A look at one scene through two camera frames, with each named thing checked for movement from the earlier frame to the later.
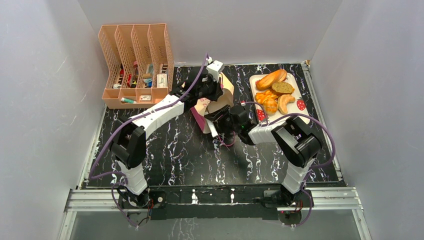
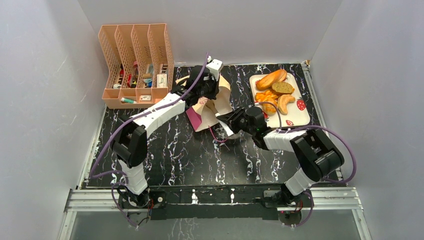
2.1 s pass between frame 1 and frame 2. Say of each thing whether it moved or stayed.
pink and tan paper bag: moved
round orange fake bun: stayed
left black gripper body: stayed
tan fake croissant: stayed
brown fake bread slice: stayed
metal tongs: moved
